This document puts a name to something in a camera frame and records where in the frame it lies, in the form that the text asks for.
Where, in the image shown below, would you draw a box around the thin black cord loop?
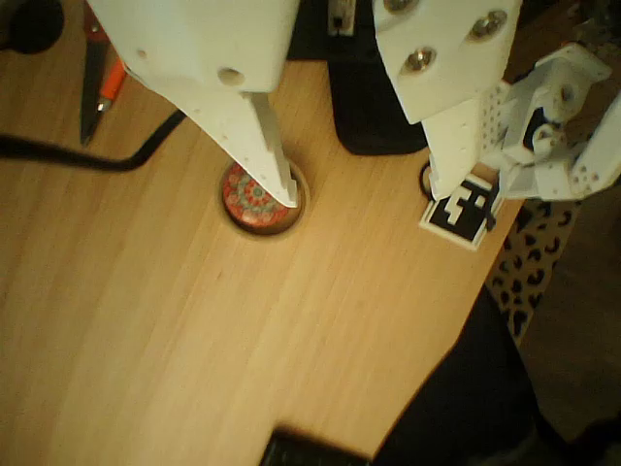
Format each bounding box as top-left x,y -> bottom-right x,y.
417,162 -> 501,229

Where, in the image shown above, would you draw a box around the black keyboard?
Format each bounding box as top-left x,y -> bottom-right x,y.
261,424 -> 371,466

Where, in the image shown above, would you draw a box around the dark chair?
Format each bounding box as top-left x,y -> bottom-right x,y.
373,285 -> 621,466

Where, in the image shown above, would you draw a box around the orange handled pliers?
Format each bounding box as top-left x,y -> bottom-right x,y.
79,4 -> 128,147

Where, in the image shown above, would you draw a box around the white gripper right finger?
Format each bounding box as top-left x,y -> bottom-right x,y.
373,0 -> 523,201

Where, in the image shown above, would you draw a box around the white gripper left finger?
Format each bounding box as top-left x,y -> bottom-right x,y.
84,0 -> 302,209

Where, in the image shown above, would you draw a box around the beige tape roll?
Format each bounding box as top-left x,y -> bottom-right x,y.
214,159 -> 311,240

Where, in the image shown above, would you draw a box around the black cable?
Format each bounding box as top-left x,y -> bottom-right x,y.
0,109 -> 188,174

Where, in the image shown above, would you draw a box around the red patterned round tin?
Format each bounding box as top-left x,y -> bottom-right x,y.
221,162 -> 292,228

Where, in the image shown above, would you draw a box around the leopard print rug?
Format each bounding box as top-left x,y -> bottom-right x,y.
484,198 -> 583,341

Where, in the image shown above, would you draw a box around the black round object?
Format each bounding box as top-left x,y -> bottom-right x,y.
0,0 -> 65,54

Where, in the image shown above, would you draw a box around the black white marker tile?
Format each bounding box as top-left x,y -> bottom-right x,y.
418,177 -> 504,252

